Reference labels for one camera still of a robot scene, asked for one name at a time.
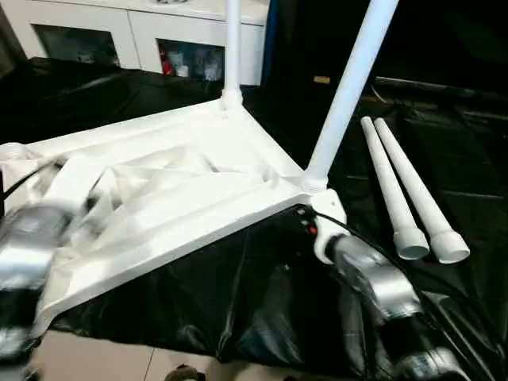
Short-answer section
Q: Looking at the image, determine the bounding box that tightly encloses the white plastic table top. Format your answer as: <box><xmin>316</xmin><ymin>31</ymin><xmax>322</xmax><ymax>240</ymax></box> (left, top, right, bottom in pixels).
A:
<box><xmin>0</xmin><ymin>94</ymin><xmax>337</xmax><ymax>331</ymax></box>

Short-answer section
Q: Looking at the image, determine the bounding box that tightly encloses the black mat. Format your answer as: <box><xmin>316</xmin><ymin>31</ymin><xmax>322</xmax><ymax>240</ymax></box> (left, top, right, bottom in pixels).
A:
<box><xmin>0</xmin><ymin>55</ymin><xmax>508</xmax><ymax>381</ymax></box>

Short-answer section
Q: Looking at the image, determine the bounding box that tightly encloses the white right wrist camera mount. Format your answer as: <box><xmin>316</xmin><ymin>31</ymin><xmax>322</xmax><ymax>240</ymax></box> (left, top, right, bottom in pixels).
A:
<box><xmin>311</xmin><ymin>189</ymin><xmax>348</xmax><ymax>265</ymax></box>

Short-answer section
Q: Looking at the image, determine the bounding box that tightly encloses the white glass-door cabinet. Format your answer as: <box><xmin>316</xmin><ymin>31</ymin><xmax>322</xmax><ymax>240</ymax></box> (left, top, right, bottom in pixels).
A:
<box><xmin>11</xmin><ymin>0</ymin><xmax>266</xmax><ymax>87</ymax></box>

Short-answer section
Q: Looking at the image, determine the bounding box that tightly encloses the black panel with blue edge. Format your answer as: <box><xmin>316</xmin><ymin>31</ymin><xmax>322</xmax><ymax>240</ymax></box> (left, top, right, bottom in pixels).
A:
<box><xmin>261</xmin><ymin>0</ymin><xmax>287</xmax><ymax>87</ymax></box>

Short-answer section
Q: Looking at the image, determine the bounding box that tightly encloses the white plastic table leg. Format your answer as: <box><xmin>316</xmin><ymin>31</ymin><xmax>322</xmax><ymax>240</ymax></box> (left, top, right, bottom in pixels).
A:
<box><xmin>221</xmin><ymin>0</ymin><xmax>244</xmax><ymax>112</ymax></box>
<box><xmin>372</xmin><ymin>117</ymin><xmax>471</xmax><ymax>264</ymax></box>
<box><xmin>360</xmin><ymin>117</ymin><xmax>431</xmax><ymax>261</ymax></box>
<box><xmin>305</xmin><ymin>0</ymin><xmax>400</xmax><ymax>192</ymax></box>

